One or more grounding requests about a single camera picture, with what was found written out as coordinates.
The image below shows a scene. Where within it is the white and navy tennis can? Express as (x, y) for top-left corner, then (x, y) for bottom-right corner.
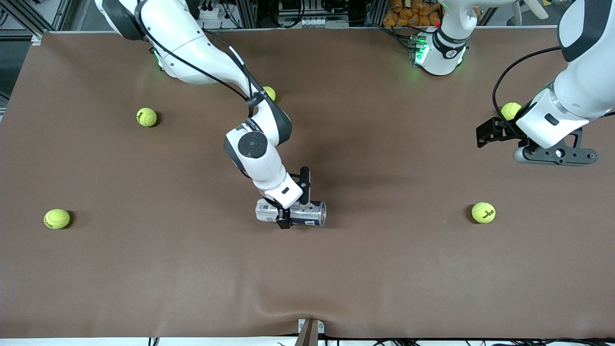
(255, 198), (328, 228)

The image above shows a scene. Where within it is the brown table mat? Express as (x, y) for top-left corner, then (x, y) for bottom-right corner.
(0, 28), (615, 339)

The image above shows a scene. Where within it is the white tubular stand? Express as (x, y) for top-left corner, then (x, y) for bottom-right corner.
(510, 0), (549, 25)

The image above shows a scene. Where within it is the orange packets pile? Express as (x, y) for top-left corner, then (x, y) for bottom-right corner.
(383, 0), (442, 28)

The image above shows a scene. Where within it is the grey electronics box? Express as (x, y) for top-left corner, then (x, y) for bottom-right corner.
(278, 0), (350, 28)

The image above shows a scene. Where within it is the white power strip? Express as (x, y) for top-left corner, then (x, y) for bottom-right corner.
(195, 0), (222, 21)

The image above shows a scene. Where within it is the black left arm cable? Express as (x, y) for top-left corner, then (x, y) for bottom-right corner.
(492, 46), (563, 121)

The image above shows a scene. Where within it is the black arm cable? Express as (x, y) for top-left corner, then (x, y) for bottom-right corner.
(139, 10), (266, 116)
(492, 46), (563, 121)

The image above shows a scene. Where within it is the grey metal bracket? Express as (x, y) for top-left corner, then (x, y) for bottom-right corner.
(294, 318), (325, 346)

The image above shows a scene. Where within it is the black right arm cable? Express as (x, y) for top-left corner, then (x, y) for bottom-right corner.
(139, 10), (266, 116)

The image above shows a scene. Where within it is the aluminium frame rail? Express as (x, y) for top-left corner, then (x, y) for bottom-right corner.
(364, 0), (387, 27)
(0, 0), (73, 44)
(239, 0), (258, 28)

